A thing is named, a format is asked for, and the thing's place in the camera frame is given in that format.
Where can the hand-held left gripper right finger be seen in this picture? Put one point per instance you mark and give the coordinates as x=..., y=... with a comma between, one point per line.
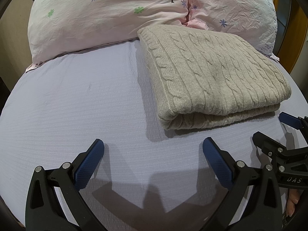
x=217, y=161

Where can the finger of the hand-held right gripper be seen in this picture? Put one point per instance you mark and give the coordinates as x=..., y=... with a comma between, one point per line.
x=290, y=120
x=267, y=144

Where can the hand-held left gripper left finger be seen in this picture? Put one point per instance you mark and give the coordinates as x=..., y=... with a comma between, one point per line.
x=87, y=163

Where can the person's right hand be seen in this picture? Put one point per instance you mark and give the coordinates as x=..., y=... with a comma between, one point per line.
x=293, y=201

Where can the lavender bed sheet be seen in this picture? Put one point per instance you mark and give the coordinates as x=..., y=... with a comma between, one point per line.
x=79, y=105

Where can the wooden framed door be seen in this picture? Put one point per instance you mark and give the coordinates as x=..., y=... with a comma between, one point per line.
x=297, y=38

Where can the pink floral pillow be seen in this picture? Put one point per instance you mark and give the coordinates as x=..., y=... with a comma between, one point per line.
x=231, y=7

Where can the white floral pillow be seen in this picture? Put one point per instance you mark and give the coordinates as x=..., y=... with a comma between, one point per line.
x=101, y=16

